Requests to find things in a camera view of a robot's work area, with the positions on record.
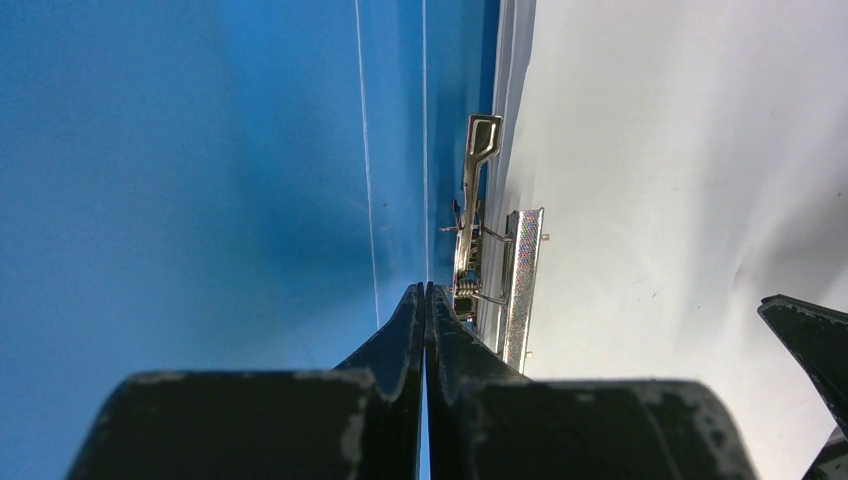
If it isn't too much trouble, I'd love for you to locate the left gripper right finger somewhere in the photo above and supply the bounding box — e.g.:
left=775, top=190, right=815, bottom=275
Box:
left=423, top=284, right=755, bottom=479

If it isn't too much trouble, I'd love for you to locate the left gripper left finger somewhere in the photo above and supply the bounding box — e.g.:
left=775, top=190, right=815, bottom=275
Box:
left=68, top=284, right=425, bottom=479

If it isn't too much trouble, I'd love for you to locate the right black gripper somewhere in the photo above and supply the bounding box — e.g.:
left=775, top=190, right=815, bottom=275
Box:
left=757, top=295, right=848, bottom=480

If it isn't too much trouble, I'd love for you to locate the white paper sheet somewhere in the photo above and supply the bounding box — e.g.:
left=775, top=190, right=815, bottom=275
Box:
left=488, top=1, right=847, bottom=479

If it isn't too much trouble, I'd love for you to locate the blue file folder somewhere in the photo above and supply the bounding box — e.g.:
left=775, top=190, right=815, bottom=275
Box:
left=1, top=1, right=500, bottom=479

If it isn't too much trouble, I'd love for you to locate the metal spine folder clip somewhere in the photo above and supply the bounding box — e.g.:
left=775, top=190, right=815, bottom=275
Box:
left=444, top=113, right=549, bottom=373

